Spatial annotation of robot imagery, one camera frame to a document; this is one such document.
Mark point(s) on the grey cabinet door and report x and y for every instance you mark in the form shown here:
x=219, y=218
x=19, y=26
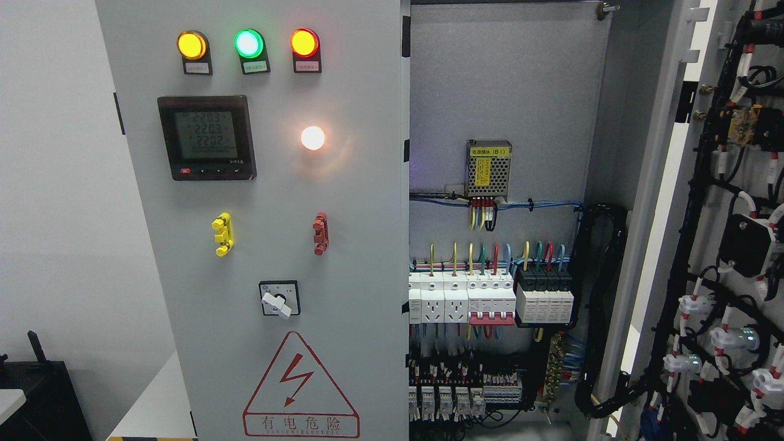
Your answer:
x=685, y=345
x=351, y=296

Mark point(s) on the metal mesh power supply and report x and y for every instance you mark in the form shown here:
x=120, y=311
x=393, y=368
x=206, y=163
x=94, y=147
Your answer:
x=488, y=168

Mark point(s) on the white glowing indicator lamp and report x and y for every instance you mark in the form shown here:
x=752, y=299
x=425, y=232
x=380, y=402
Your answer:
x=313, y=138

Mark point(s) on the white socket and breaker row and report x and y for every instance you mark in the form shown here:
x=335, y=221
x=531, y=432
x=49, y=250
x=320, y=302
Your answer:
x=475, y=298

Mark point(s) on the black surge protector module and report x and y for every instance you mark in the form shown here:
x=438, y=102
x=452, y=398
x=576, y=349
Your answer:
x=544, y=298

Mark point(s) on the relay terminal row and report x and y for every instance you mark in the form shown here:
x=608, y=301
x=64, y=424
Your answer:
x=449, y=389

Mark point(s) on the red indicator lamp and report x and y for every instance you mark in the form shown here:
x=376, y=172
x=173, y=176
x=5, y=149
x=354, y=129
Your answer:
x=306, y=51

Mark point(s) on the black digital power meter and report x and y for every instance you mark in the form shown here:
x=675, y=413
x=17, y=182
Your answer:
x=208, y=138

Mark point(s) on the red high voltage warning sign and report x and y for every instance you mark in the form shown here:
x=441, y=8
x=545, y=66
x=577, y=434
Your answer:
x=297, y=397

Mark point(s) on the green indicator lamp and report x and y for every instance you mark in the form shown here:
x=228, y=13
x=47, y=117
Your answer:
x=251, y=49

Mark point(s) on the black box at left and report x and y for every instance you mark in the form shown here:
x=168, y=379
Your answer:
x=51, y=410

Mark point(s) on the red terminal post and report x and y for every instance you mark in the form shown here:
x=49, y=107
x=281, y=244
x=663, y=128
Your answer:
x=321, y=234

